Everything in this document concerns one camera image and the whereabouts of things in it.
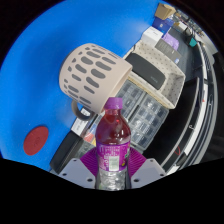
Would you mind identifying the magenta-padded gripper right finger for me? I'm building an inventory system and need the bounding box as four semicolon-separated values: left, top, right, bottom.
127;147;167;190

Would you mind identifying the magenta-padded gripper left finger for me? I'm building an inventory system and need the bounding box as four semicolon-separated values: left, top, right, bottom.
58;147;100;190

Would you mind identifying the clear purple-capped drink bottle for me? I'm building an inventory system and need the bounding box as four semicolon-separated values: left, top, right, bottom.
95;97;132;192

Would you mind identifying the flat black case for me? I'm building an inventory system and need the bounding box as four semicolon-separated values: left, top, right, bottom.
49;131;84;174

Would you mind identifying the small white labelled box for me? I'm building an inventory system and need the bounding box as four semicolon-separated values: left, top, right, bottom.
70;116;93;137

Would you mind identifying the grey small-parts drawer cabinet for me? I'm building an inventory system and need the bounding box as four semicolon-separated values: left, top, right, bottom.
114;79;147;118
129;94;170;151

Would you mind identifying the flat round red coaster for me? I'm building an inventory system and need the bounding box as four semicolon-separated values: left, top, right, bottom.
23;125;50;156

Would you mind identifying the dark workbench shelf unit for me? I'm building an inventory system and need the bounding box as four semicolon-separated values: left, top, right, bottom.
143;6;224;176

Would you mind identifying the black rectangular device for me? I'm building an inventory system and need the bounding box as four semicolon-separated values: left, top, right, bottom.
125;52;167;91

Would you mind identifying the beige mug with oval pattern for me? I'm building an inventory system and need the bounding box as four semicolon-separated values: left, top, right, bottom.
58;42;134;121

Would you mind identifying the dark grey box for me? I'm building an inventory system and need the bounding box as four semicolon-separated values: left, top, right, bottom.
154;38;183;64

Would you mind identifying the purple packet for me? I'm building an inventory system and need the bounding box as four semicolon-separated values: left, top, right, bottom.
165;28;183;49

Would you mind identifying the blue box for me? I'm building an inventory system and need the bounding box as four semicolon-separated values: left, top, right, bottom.
151;16;174;34

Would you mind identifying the brown cardboard box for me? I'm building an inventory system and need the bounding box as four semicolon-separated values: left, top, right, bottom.
154;3;177;20

